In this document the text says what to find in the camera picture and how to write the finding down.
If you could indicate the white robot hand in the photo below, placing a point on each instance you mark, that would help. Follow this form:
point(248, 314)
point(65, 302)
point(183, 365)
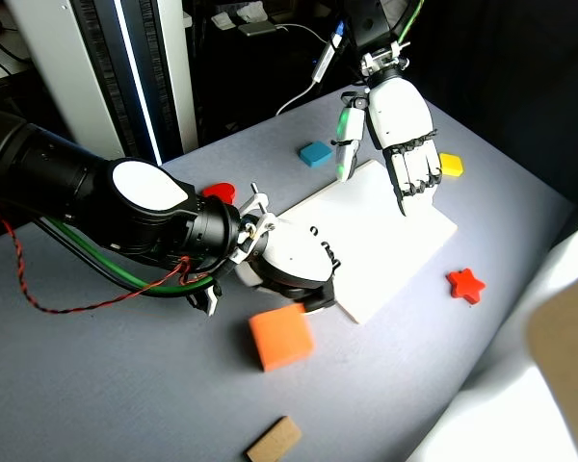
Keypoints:
point(294, 255)
point(400, 110)

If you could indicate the orange cube block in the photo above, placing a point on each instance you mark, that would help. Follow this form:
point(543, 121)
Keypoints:
point(281, 339)

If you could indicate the yellow block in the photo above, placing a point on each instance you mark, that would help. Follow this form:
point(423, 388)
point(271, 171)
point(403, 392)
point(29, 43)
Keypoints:
point(453, 164)

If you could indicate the white paper pad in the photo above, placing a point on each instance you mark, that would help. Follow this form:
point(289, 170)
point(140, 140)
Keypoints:
point(380, 250)

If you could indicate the blue rounded block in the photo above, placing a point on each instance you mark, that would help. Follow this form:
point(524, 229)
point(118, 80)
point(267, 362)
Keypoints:
point(315, 153)

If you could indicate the red heart block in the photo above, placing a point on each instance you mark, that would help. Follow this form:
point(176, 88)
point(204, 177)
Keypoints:
point(221, 190)

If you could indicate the silver flat device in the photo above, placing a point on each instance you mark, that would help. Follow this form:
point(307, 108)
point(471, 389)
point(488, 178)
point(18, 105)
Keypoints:
point(256, 28)

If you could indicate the red star block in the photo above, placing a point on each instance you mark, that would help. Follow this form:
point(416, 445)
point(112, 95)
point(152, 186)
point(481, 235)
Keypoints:
point(465, 285)

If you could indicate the tan wooden rectangular block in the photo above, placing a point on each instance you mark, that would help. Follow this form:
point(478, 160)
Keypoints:
point(274, 440)

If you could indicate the grey table cloth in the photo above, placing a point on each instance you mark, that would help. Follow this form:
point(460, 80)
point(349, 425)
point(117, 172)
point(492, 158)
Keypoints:
point(125, 375)

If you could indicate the white and tan blurry shell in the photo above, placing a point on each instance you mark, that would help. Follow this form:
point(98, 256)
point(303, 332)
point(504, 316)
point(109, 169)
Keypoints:
point(520, 385)

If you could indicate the white cabinet with black strips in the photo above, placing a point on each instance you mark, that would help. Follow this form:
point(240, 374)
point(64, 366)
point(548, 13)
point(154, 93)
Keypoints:
point(67, 58)

